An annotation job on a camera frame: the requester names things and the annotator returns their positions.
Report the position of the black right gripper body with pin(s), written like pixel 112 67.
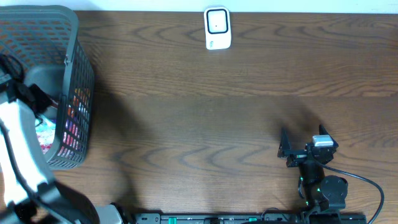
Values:
pixel 296 157

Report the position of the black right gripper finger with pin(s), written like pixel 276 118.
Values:
pixel 324 135
pixel 284 146

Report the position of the orange white snack packet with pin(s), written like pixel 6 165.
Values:
pixel 80 103

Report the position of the red purple snack bag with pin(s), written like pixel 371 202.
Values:
pixel 45 131

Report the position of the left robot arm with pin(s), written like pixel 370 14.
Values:
pixel 29 182

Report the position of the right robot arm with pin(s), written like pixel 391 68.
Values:
pixel 324 194

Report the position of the grey plastic mesh basket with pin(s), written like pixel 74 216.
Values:
pixel 44 40

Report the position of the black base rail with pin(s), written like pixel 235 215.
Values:
pixel 276 217

